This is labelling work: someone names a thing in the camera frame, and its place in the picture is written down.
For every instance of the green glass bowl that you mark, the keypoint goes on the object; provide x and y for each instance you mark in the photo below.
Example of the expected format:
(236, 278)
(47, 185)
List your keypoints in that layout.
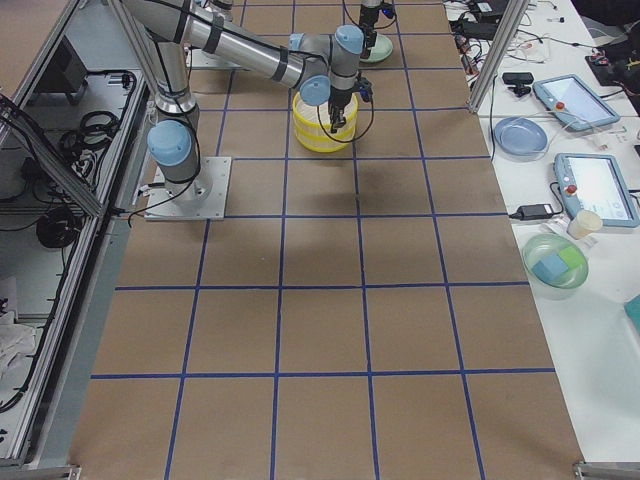
(544, 244)

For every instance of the green plate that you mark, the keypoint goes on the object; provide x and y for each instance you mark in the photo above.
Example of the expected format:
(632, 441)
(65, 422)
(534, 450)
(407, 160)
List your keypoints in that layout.
(382, 49)

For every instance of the blue plate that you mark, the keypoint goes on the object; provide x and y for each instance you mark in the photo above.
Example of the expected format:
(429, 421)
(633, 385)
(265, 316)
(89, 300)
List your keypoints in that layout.
(520, 137)

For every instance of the teach pendant tablet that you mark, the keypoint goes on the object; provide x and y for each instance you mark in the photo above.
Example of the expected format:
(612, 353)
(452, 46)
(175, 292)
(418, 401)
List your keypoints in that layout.
(594, 182)
(569, 99)

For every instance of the upper teach pendant tablet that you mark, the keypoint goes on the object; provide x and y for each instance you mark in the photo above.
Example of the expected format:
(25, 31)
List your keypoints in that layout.
(569, 99)

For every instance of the black power adapter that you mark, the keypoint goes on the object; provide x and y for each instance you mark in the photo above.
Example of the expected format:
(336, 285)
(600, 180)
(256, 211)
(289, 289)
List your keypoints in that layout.
(532, 212)

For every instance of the lower teach pendant tablet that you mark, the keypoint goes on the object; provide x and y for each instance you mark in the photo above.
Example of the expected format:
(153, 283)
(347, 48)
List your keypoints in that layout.
(594, 182)

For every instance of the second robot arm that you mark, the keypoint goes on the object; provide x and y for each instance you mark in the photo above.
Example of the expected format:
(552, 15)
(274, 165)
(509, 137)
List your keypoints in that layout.
(369, 14)

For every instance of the green sponge block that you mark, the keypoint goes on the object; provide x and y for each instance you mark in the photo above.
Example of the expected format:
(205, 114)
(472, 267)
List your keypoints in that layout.
(572, 257)

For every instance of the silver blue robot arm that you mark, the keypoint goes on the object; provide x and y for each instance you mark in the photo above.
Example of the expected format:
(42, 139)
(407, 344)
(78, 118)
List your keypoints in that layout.
(322, 68)

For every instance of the yellow rimmed steamer basket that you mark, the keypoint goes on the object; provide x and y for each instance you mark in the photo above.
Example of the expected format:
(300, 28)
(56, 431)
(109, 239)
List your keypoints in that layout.
(312, 127)

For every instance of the cream plastic cup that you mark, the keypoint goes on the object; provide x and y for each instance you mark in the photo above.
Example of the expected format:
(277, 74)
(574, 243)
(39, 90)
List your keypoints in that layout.
(585, 222)

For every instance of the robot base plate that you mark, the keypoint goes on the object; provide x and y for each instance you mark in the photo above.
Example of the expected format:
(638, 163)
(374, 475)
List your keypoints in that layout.
(204, 199)

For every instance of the black webcam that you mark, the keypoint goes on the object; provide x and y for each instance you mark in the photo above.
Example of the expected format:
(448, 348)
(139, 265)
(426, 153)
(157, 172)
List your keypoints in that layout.
(519, 83)

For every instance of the aluminium frame post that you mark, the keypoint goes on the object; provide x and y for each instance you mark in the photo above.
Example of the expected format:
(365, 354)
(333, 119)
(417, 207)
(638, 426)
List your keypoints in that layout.
(506, 30)

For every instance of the blue sponge block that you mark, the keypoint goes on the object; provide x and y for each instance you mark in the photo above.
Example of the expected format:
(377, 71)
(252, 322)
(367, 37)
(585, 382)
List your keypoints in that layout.
(549, 269)

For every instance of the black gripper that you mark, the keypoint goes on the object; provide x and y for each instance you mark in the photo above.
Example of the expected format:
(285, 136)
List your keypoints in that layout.
(339, 97)

